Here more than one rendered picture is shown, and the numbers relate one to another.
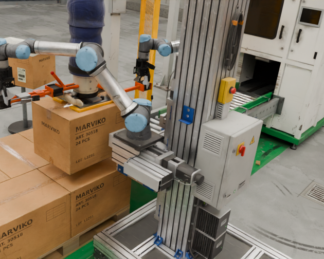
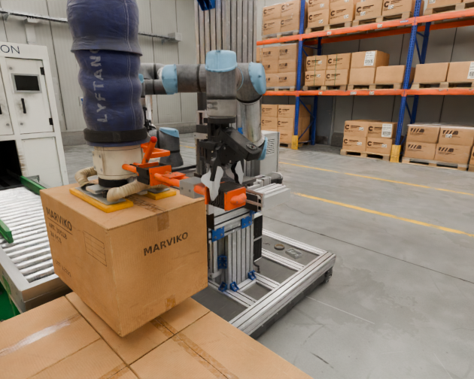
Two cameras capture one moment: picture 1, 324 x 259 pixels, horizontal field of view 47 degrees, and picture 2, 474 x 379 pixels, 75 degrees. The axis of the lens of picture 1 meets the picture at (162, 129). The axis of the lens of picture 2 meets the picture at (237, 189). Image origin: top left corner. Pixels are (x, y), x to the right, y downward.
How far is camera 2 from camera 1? 2.59 m
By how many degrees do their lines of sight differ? 79
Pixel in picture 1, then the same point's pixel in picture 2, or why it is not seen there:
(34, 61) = not seen: outside the picture
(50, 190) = (206, 333)
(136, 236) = (222, 306)
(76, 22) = (132, 45)
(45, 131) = (154, 262)
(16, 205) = (254, 368)
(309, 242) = not seen: hidden behind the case
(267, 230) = not seen: hidden behind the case
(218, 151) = (273, 150)
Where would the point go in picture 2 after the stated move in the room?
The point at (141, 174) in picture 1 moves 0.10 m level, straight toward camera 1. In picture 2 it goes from (278, 195) to (296, 196)
